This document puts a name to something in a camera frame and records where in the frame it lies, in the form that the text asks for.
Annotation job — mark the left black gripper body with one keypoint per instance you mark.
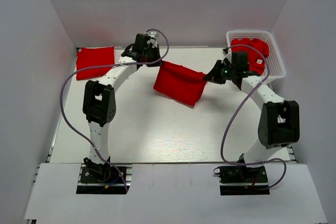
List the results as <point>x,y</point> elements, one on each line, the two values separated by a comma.
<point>151,53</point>

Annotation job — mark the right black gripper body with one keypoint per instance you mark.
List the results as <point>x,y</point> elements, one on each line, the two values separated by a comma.
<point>227,71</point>

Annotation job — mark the red t shirt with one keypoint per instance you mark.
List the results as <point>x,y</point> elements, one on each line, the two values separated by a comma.
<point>90,57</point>
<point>180,83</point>

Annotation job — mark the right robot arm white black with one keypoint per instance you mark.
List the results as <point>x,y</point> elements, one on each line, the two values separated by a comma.
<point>279,123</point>

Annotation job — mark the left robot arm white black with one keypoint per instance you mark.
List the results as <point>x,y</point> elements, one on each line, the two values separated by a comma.
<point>99,104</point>

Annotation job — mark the red shirts pile in basket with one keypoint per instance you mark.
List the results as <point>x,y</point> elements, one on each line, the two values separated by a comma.
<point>251,46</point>

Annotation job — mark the white plastic basket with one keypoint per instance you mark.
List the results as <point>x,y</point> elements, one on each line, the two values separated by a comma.
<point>274,67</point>

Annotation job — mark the white front cover board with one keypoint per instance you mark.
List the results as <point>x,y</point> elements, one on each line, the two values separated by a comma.
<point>172,194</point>

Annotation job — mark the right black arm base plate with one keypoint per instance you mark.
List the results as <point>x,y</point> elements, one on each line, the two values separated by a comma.
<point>242,180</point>

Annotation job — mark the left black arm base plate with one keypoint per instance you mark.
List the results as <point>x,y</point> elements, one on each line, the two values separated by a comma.
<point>92,183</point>

